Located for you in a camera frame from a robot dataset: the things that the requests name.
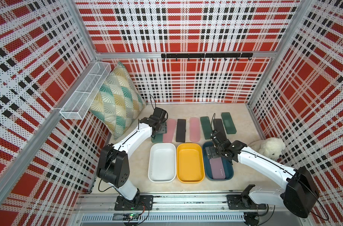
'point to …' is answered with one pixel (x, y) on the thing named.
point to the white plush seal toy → (272, 148)
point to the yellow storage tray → (190, 163)
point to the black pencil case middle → (181, 130)
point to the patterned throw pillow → (118, 103)
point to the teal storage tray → (227, 163)
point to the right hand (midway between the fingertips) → (217, 149)
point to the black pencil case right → (217, 125)
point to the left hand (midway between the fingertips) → (160, 128)
